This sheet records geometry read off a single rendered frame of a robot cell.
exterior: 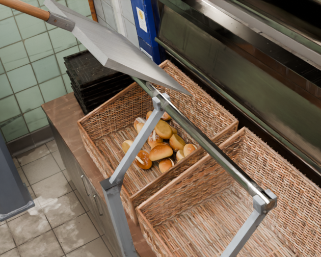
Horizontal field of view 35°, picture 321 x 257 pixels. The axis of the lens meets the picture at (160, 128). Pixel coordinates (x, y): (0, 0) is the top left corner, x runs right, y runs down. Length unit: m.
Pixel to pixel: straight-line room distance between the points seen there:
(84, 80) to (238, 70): 0.78
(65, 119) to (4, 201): 0.65
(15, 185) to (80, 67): 0.82
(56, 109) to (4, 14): 0.66
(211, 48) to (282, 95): 0.40
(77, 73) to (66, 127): 0.28
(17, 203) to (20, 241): 0.23
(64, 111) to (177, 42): 0.74
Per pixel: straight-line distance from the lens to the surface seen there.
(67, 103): 2.60
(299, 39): 1.19
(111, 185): 1.54
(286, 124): 1.64
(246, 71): 1.76
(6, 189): 2.85
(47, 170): 3.15
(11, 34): 2.99
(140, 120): 2.25
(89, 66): 2.36
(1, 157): 2.72
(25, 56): 3.06
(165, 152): 1.99
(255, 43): 1.65
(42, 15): 1.62
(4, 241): 2.86
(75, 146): 2.32
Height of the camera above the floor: 2.02
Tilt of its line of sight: 39 degrees down
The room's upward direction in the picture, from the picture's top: 10 degrees counter-clockwise
